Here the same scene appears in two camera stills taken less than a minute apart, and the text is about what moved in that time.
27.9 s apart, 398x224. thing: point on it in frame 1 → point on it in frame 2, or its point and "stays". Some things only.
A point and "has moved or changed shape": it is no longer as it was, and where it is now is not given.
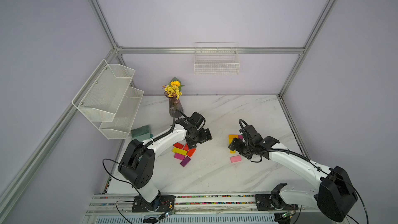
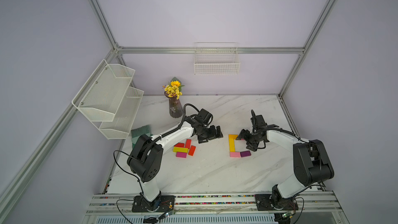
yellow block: (231, 152) stays
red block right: (191, 152) stays
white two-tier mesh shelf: (109, 99) stays
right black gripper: (236, 145) → (243, 134)
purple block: (185, 161) has moved or changed shape
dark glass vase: (174, 103) stays
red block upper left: (178, 145) stays
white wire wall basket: (216, 58) stays
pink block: (235, 158) has moved or changed shape
